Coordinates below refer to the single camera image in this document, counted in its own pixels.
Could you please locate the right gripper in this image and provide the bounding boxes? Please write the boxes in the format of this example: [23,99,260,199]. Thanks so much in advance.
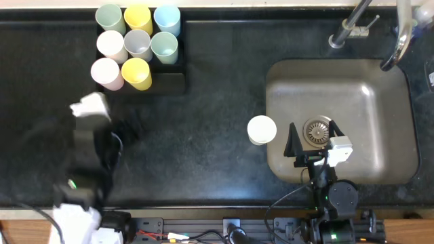
[283,120,346,169]

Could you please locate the white cup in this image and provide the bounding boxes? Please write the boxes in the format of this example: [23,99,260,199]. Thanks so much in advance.
[96,30,129,64]
[247,115,277,146]

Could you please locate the yellow cup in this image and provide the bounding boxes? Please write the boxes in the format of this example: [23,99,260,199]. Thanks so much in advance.
[123,4,154,37]
[121,57,153,92]

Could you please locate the pink cup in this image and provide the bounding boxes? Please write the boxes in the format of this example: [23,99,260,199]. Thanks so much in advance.
[90,57,125,92]

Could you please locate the steel sink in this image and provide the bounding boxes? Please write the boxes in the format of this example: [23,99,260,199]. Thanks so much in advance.
[265,59,420,186]

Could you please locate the steel tap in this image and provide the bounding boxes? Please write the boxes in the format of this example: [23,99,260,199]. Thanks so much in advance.
[328,0,415,73]

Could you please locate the black tray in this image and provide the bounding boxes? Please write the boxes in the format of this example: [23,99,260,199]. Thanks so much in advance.
[96,9,186,96]

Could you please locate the blue soap bottle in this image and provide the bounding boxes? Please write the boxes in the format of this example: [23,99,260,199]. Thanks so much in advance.
[393,0,434,40]

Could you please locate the green cup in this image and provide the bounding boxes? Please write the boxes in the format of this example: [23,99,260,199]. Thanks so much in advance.
[150,31,179,65]
[95,3,127,36]

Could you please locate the blue cup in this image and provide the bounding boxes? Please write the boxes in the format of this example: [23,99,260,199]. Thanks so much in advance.
[153,4,182,37]

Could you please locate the grey cup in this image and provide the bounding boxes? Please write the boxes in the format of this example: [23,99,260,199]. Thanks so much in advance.
[123,29,153,63]

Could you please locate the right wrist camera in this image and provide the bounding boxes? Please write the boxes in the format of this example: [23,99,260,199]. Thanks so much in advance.
[313,135,354,168]

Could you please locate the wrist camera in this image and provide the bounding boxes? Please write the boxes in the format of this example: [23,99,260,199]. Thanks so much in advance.
[313,135,354,168]
[69,91,112,121]

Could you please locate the black cable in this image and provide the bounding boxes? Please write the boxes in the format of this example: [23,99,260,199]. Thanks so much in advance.
[9,201,66,244]
[263,154,330,243]

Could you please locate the mounting rail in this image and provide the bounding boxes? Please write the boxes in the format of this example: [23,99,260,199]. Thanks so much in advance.
[130,209,387,244]

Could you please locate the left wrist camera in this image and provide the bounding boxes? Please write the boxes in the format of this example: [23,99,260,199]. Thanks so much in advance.
[69,91,112,121]

